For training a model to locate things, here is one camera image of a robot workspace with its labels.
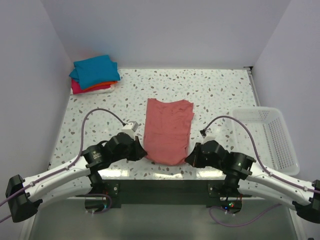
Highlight folded white t shirt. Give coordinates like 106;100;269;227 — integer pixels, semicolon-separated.
70;86;115;96

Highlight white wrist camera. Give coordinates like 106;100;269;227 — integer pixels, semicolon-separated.
121;121;139;139
200;129;216;145

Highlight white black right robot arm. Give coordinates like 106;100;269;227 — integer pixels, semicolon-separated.
185;140;320;224

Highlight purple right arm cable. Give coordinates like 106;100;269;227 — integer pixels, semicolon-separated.
203;115;320;229

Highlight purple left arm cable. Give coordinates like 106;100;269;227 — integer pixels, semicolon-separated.
0;107;131;222

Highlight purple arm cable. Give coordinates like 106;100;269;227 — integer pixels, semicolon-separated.
0;107;131;222
203;115;320;229

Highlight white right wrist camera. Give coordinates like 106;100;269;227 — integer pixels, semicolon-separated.
200;129;216;145

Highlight folded orange t shirt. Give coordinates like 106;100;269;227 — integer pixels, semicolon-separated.
82;81;117;92

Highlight dusty red t shirt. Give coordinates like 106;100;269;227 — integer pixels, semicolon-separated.
143;98;194;166

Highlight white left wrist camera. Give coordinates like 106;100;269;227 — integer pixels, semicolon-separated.
121;121;139;139

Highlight folded pink t shirt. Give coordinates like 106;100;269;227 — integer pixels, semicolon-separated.
70;79;112;95

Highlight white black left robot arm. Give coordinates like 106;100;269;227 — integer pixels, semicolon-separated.
5;132;147;223

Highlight white plastic laundry basket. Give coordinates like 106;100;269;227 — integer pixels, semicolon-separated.
230;106;300;176

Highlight folded blue t shirt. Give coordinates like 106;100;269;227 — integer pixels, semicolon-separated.
69;55;121;90

